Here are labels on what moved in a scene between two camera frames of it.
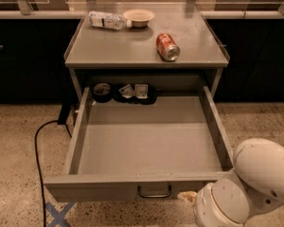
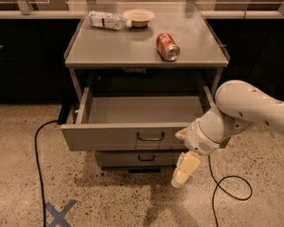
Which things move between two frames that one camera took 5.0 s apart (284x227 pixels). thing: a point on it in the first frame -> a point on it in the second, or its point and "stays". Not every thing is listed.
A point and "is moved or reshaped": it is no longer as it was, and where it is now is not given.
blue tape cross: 59,217 stays
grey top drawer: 142,151 is moved or reshaped
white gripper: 203,205 -> 197,140
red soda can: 167,47 stays
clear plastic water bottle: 104,20 stays
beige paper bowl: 139,17 stays
